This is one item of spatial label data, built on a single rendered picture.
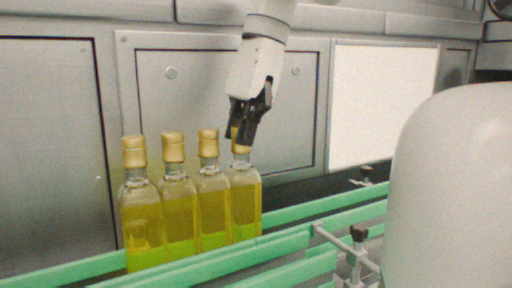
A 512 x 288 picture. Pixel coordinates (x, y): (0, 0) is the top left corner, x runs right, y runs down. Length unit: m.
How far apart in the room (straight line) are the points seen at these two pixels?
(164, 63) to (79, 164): 0.24
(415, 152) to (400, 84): 0.83
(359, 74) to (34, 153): 0.72
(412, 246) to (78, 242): 0.63
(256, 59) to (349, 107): 0.42
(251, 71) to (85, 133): 0.33
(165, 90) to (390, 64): 0.61
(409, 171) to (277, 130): 0.58
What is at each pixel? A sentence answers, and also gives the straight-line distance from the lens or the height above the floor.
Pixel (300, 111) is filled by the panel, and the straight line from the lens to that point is 0.77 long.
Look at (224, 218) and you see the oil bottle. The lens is 0.55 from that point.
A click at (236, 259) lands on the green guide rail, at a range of 0.56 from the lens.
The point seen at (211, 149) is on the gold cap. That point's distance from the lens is 0.51.
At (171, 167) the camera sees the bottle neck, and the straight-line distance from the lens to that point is 0.51.
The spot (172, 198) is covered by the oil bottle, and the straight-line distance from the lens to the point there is 0.51.
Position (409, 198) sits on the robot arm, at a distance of 0.18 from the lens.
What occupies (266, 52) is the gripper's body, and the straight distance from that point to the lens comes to 0.50.
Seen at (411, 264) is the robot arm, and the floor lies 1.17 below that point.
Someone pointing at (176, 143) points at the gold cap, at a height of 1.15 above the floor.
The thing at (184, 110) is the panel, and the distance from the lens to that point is 0.64.
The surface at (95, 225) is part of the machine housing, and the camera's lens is 0.71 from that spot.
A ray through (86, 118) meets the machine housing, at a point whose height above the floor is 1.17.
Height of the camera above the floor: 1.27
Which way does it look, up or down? 14 degrees down
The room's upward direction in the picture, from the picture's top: straight up
